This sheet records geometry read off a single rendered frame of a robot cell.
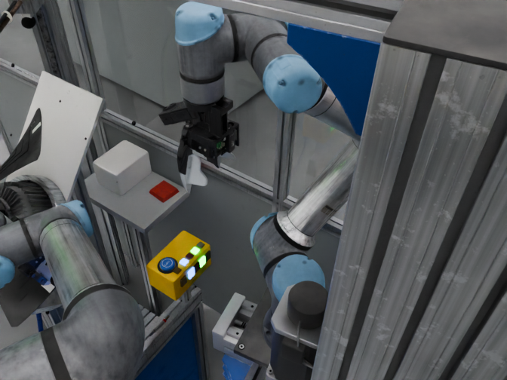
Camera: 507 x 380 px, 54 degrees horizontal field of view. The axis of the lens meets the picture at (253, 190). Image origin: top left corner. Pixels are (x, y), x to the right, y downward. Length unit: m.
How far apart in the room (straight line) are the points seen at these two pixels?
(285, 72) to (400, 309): 0.37
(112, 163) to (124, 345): 1.32
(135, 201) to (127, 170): 0.12
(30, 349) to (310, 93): 0.47
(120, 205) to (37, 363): 1.32
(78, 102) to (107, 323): 1.03
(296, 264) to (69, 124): 0.80
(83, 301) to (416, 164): 0.45
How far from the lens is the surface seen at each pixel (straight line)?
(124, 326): 0.62
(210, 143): 0.88
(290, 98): 0.71
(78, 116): 1.55
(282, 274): 1.12
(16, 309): 1.30
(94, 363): 0.59
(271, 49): 0.75
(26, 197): 1.53
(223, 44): 0.81
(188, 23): 0.79
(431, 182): 0.36
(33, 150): 1.27
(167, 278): 1.37
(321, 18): 0.41
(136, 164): 1.88
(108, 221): 2.35
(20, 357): 0.60
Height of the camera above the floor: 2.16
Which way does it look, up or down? 44 degrees down
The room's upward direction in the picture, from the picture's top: 1 degrees clockwise
